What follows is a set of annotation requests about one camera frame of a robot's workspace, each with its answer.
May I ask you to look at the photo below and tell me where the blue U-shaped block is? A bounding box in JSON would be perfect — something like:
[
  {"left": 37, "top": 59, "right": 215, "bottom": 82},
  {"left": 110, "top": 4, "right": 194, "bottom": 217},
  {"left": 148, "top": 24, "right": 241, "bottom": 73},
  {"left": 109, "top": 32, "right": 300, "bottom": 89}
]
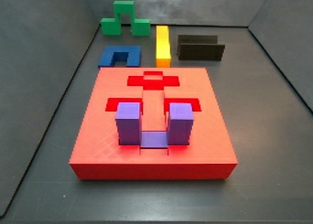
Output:
[{"left": 98, "top": 46, "right": 141, "bottom": 68}]

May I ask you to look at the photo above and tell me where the black fixture holder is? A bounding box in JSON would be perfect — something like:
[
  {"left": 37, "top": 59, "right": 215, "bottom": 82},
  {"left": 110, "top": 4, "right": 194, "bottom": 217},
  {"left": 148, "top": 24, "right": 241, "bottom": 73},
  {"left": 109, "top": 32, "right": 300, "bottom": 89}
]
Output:
[{"left": 178, "top": 35, "right": 225, "bottom": 61}]

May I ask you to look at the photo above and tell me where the purple U-shaped block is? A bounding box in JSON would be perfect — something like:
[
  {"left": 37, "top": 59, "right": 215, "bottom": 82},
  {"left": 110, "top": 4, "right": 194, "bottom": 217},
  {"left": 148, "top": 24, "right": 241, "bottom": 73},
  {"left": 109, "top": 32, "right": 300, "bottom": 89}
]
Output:
[{"left": 116, "top": 102, "right": 194, "bottom": 149}]

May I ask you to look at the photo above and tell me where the yellow long bar block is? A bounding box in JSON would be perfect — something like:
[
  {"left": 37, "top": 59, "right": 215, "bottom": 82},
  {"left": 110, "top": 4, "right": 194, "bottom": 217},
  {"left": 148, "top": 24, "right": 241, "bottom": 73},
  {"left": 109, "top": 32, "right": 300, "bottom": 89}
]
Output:
[{"left": 156, "top": 26, "right": 172, "bottom": 68}]

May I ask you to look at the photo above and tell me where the red base block with recesses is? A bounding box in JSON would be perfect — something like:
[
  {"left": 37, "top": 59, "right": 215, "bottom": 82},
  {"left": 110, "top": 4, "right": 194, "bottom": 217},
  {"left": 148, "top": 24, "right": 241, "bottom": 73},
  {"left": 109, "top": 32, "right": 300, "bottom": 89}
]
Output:
[{"left": 70, "top": 68, "right": 237, "bottom": 180}]

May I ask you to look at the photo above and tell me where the green stepped arch block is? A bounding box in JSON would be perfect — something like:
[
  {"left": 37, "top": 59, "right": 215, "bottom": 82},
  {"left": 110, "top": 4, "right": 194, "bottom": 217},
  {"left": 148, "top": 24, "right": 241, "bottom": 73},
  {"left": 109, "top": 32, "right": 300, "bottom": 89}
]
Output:
[{"left": 101, "top": 1, "right": 150, "bottom": 37}]

